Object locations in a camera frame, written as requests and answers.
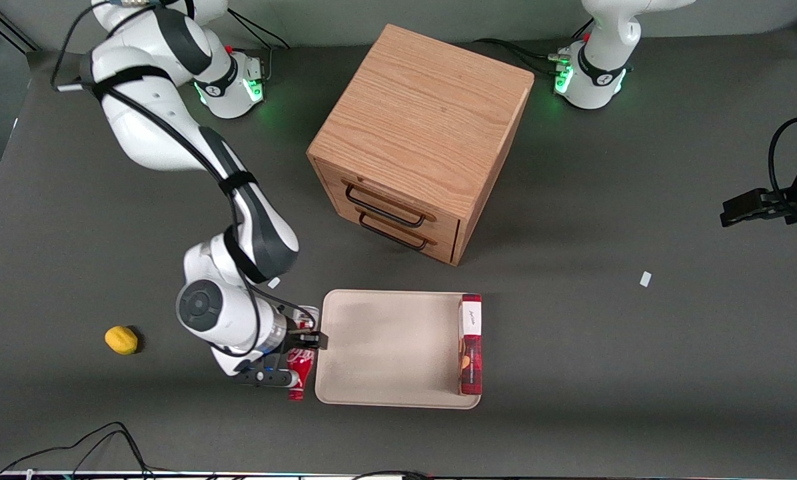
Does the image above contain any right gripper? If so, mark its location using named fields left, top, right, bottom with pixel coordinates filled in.
left=284, top=305, right=330, bottom=352

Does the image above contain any red coke bottle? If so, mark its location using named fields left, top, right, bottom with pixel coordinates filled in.
left=287, top=347, right=317, bottom=402

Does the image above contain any beige plastic tray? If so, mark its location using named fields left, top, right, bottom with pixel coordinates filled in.
left=315, top=289, right=483, bottom=410

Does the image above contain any wooden drawer front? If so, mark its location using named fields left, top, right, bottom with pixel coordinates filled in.
left=335, top=200, right=460, bottom=265
left=320, top=160, right=462, bottom=245

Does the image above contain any red plaid snack box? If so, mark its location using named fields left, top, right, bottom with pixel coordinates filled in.
left=456, top=293, right=484, bottom=397

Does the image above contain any yellow lemon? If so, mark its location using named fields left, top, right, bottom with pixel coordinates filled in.
left=104, top=325, right=139, bottom=356

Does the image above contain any wooden drawer cabinet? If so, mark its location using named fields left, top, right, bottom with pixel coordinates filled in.
left=307, top=24, right=535, bottom=267

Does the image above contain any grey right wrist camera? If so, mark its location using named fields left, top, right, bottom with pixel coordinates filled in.
left=212, top=347, right=301, bottom=389

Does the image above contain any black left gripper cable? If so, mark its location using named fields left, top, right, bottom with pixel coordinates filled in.
left=768, top=116, right=797, bottom=201

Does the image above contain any black metal drawer handle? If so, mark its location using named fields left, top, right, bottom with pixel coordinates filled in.
left=345, top=183, right=428, bottom=229
left=358, top=211, right=430, bottom=253

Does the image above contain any black floor cable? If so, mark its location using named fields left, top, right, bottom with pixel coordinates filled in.
left=0, top=421, right=154, bottom=480
left=69, top=430, right=147, bottom=480

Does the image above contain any black cable along right arm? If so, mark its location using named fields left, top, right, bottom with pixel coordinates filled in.
left=51, top=0, right=319, bottom=357

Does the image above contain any black left arm base cable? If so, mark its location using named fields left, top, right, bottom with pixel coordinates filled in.
left=473, top=19, right=596, bottom=78

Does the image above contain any black arm base cable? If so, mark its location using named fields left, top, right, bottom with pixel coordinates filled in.
left=228, top=9, right=293, bottom=51
left=473, top=19, right=596, bottom=78

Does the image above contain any black right arm base cable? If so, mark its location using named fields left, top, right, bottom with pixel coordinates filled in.
left=228, top=9, right=293, bottom=51

